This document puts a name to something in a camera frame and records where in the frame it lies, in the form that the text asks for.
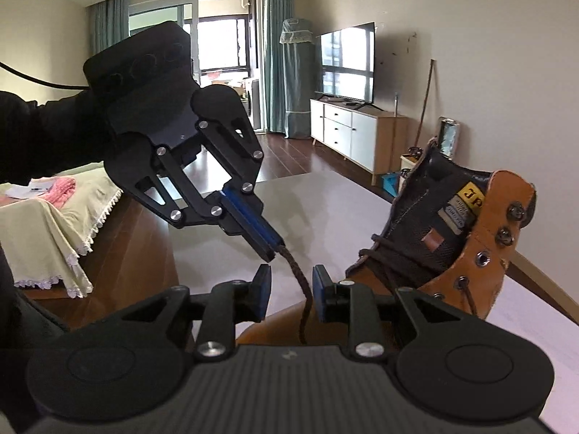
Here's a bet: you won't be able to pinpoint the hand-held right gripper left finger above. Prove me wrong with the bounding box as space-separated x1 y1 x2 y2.
122 264 273 363

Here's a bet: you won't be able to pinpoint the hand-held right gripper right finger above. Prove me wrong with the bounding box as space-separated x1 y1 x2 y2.
312 264 457 362

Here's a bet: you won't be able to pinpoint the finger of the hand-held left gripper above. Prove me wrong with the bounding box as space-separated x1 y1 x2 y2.
196 112 286 250
105 133 275 263

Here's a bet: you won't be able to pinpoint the dark brown shoelace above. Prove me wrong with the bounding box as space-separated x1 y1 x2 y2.
276 234 480 346

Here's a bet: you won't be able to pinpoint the brown leather boot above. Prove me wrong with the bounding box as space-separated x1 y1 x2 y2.
235 138 539 349

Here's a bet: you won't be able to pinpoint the person's left forearm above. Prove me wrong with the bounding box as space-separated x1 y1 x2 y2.
0 88 118 186

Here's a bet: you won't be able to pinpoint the teal curtain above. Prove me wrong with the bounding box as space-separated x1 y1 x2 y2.
88 0 130 58
262 0 295 135

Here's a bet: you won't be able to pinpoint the balcony window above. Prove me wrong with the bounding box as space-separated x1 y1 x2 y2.
129 0 263 95

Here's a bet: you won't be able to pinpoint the washing machine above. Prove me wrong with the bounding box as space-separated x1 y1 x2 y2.
243 77 264 131

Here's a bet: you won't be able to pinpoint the blue dustpan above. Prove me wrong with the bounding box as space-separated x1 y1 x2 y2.
381 171 403 199

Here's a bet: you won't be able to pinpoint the white wooden television cabinet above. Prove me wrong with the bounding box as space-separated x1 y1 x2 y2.
309 98 409 187

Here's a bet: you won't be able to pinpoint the pink cloth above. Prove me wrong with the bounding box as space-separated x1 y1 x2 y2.
28 176 77 206

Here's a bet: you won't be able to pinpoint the green covered standing appliance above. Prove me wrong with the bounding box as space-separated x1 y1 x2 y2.
279 18 316 140

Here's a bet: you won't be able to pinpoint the white papers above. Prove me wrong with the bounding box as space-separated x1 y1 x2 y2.
0 178 57 200

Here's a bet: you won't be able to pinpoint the bed with pale green cover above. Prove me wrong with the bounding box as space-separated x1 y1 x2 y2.
0 163 124 300

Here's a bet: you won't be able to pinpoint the flat screen television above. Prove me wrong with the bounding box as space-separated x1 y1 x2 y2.
319 21 377 103

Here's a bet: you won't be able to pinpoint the wooden stick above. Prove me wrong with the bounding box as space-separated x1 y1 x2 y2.
418 59 437 145

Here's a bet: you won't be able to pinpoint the person's black clothing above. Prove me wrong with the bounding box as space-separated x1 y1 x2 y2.
0 239 68 434

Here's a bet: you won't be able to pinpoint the black cable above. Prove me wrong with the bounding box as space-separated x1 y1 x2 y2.
0 60 91 90

